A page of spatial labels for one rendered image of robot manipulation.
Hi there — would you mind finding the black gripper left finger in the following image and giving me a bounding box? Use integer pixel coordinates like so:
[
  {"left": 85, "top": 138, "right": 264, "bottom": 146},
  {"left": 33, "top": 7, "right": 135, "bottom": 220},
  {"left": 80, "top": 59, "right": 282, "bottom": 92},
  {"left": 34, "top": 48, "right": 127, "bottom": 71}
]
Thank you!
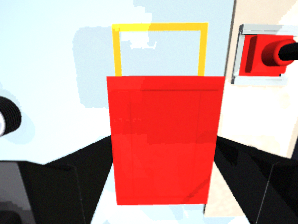
[{"left": 0, "top": 135, "right": 113, "bottom": 224}]

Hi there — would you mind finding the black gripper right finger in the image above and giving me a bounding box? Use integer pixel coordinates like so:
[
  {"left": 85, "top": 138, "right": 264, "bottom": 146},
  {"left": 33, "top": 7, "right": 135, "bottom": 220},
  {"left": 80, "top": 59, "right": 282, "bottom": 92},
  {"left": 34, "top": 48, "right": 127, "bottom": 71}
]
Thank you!
[{"left": 214, "top": 135, "right": 298, "bottom": 224}]

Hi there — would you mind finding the black and white toy wheel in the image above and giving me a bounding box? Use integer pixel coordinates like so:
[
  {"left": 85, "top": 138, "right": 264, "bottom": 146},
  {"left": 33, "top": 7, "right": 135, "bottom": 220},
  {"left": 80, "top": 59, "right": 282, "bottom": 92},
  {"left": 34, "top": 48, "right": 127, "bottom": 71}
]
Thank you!
[{"left": 0, "top": 96, "right": 22, "bottom": 138}]

